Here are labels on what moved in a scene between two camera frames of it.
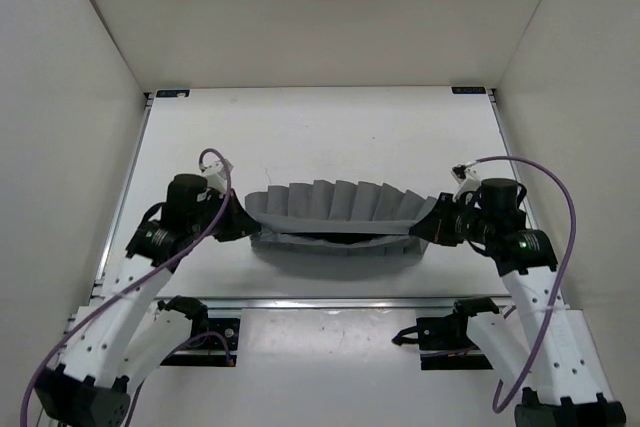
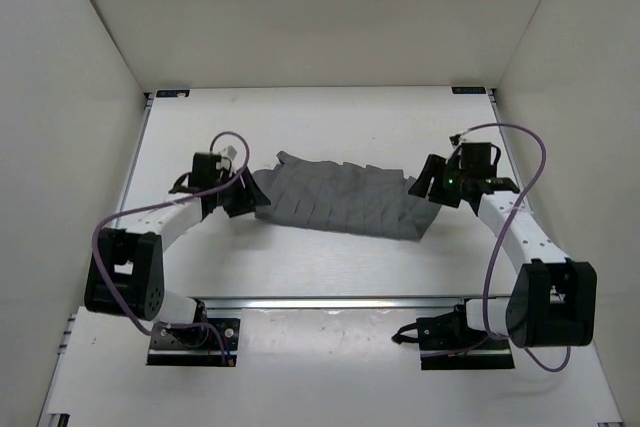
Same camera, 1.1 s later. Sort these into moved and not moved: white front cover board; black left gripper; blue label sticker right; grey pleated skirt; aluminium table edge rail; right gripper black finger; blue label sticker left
Moved: grey pleated skirt; black left gripper; right gripper black finger
Not moved: blue label sticker left; white front cover board; aluminium table edge rail; blue label sticker right
